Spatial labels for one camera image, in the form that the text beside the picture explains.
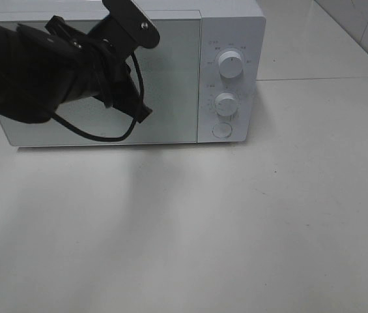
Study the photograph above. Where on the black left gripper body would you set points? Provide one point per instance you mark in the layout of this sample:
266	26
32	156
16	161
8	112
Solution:
113	75

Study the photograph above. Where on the white microwave door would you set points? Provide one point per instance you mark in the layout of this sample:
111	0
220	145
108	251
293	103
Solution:
171	80

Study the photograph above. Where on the round microwave door button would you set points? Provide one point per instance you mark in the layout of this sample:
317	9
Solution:
222	131

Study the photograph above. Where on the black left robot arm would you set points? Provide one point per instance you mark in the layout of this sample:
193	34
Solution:
42	69

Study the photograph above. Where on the white microwave oven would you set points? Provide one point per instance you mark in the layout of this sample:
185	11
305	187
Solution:
224	24

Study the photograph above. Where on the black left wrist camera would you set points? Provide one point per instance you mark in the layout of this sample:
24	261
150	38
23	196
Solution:
126	26

